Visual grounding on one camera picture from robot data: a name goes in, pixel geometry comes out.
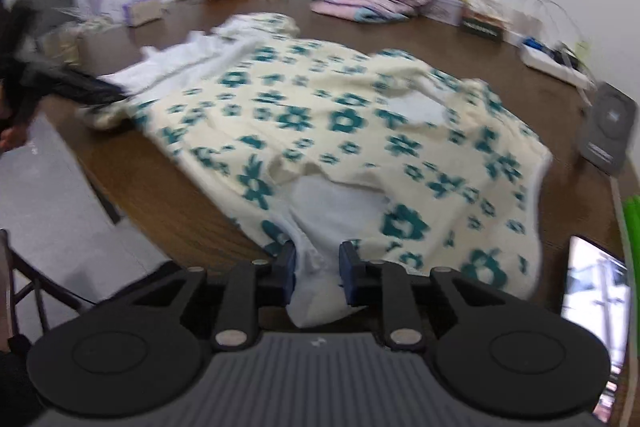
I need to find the cream teal floral garment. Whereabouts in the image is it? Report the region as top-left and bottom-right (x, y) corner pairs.
(80, 13), (552, 327)

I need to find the purple tissue box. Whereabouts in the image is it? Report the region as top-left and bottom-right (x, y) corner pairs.
(122, 0), (164, 28)

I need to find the black smartphone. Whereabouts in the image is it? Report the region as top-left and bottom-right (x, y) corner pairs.
(561, 235), (630, 423)

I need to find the green plastic object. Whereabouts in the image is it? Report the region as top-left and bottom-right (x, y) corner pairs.
(623, 195), (640, 287)

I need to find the white power strip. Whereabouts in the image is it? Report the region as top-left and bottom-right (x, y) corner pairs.
(520, 46), (592, 88)

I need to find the pink blue folded garment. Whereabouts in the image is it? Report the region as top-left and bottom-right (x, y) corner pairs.
(309, 0), (416, 24)

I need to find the white tin box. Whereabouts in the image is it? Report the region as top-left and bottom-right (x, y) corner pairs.
(423, 0), (464, 26)

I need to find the grey wireless charger stand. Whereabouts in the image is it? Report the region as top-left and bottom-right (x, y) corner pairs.
(577, 82), (638, 176)

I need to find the white charging cable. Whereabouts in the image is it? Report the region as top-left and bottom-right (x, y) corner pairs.
(519, 0), (589, 53)

